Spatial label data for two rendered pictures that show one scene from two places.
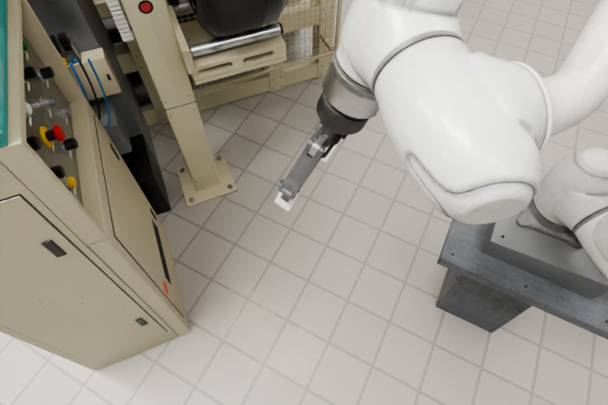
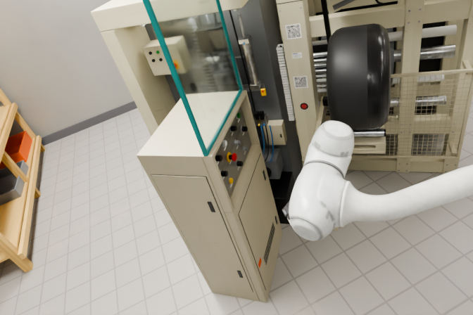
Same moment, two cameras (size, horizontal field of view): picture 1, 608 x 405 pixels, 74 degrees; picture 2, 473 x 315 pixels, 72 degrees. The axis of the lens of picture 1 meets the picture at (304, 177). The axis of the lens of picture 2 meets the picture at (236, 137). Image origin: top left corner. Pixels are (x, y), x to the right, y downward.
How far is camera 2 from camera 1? 56 cm
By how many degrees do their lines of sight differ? 40
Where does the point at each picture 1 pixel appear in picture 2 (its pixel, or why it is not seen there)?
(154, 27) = (306, 117)
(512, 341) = not seen: outside the picture
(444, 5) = (330, 152)
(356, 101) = not seen: hidden behind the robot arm
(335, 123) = not seen: hidden behind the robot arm
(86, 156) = (245, 171)
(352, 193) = (429, 274)
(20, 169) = (208, 166)
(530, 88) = (336, 192)
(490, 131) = (305, 200)
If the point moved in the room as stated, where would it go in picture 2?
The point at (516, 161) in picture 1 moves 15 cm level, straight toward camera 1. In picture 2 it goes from (307, 213) to (238, 233)
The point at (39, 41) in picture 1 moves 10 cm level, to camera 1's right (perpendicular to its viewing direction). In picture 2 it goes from (247, 114) to (261, 117)
